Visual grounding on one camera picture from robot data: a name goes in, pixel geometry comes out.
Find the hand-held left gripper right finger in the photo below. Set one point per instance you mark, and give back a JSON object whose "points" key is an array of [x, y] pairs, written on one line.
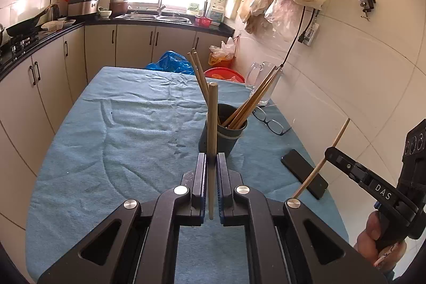
{"points": [[223, 184]]}

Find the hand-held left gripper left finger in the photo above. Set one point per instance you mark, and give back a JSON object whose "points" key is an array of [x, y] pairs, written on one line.
{"points": [[199, 184]]}

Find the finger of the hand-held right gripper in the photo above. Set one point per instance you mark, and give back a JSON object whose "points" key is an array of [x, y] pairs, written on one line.
{"points": [[346, 166]]}

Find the dark round chopstick holder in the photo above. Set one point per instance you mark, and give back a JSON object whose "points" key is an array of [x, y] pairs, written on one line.
{"points": [[229, 141]]}

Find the person's right hand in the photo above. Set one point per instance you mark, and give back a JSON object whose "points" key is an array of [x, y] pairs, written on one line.
{"points": [[376, 249]]}

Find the black smartphone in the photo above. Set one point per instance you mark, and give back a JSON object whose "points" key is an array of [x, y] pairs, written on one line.
{"points": [[296, 164]]}

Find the black framed eyeglasses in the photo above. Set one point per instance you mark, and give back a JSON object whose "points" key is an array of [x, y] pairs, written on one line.
{"points": [[267, 121]]}

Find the blue towel table cover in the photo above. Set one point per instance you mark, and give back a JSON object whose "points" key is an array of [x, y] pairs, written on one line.
{"points": [[116, 144]]}

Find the clear glass pitcher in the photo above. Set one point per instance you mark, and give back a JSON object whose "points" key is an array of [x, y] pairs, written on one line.
{"points": [[261, 84]]}

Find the red plastic basin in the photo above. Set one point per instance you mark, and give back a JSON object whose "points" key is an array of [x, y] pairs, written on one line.
{"points": [[223, 73]]}

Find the blue plastic bag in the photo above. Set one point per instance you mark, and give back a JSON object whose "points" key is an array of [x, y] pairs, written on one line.
{"points": [[169, 62]]}

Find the orange and white plastic bag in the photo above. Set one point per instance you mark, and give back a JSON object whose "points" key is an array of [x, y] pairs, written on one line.
{"points": [[221, 54]]}

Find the white power strip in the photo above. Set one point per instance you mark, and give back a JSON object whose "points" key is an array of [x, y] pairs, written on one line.
{"points": [[312, 33]]}

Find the small red basket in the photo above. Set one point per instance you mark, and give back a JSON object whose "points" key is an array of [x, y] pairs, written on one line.
{"points": [[203, 21]]}

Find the white and green bottle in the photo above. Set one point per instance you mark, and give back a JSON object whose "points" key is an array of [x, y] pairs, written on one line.
{"points": [[217, 14]]}

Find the steel kitchen sink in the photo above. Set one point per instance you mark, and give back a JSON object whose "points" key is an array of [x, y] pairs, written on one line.
{"points": [[149, 17]]}

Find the green packet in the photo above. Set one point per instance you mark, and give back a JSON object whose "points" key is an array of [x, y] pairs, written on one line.
{"points": [[193, 9]]}

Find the chrome faucet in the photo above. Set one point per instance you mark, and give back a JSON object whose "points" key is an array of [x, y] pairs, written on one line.
{"points": [[161, 10]]}

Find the beige kitchen cabinets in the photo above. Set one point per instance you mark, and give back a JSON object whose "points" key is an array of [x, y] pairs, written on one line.
{"points": [[43, 97]]}

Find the brown hanging plastic bag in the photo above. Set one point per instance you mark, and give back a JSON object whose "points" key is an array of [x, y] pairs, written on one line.
{"points": [[256, 4]]}

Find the brown clay pot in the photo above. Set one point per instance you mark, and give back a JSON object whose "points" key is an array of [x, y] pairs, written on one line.
{"points": [[119, 7]]}

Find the small white bowl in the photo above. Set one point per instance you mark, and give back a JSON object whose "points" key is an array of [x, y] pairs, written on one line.
{"points": [[105, 14]]}

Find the black kitchen countertop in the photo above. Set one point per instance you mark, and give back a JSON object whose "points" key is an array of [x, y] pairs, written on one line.
{"points": [[50, 36]]}

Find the silver cooking pot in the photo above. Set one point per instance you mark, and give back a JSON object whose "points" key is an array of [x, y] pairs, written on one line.
{"points": [[83, 6]]}

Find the white plate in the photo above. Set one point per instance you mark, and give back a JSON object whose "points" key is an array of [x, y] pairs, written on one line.
{"points": [[55, 25]]}

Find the gas stove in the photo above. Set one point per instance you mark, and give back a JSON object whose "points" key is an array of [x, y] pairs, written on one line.
{"points": [[16, 46]]}

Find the black wok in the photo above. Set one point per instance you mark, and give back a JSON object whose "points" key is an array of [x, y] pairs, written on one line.
{"points": [[23, 27]]}

